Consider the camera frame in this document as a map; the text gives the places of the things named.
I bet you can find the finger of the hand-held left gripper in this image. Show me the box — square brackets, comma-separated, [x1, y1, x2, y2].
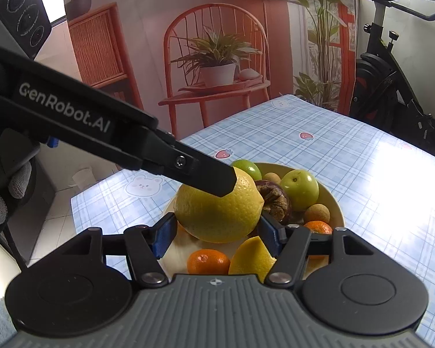
[141, 127, 238, 198]

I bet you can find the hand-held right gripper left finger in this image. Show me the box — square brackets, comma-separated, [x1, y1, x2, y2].
[76, 212, 177, 286]

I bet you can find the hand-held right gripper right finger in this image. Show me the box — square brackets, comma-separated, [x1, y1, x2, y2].
[259, 213, 376, 286]

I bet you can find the yellow lemon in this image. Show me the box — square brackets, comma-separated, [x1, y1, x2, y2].
[228, 235, 278, 284]
[174, 175, 265, 244]

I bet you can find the dark purple mangosteen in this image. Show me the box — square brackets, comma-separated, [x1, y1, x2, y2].
[254, 179, 294, 224]

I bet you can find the orange mandarin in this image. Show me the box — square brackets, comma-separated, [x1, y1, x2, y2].
[187, 249, 232, 276]
[304, 220, 334, 236]

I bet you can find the cream bowl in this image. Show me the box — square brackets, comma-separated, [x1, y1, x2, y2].
[165, 162, 346, 284]

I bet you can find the person's left hand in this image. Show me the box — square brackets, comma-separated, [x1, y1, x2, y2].
[0, 141, 40, 255]

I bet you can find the green jujube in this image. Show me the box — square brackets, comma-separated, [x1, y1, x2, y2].
[280, 169, 320, 211]
[233, 159, 262, 182]

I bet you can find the white plastic cup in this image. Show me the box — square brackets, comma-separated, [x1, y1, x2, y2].
[72, 167, 95, 190]

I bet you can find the blue checked tablecloth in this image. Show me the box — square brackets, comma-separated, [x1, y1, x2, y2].
[70, 94, 435, 334]

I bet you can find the black exercise bike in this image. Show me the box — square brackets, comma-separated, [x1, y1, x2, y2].
[348, 0, 435, 150]

